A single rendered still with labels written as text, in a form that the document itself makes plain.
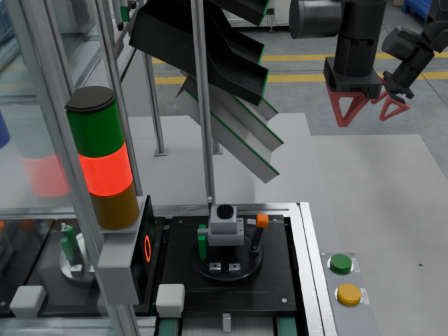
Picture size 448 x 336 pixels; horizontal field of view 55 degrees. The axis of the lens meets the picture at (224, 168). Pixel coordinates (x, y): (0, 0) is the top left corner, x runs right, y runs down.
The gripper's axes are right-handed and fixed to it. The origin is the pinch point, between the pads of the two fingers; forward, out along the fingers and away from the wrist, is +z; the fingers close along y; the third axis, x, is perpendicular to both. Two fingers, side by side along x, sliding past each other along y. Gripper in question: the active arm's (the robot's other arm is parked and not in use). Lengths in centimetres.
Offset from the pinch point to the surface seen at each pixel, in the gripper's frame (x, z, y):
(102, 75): -73, 39, -106
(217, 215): -20.6, 15.5, 5.6
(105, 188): -31.3, -7.3, 26.6
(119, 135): -29.5, -12.8, 24.9
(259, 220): -13.2, 16.7, 5.6
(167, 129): -40, 38, -61
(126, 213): -29.9, -3.1, 25.9
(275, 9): 27, 95, -398
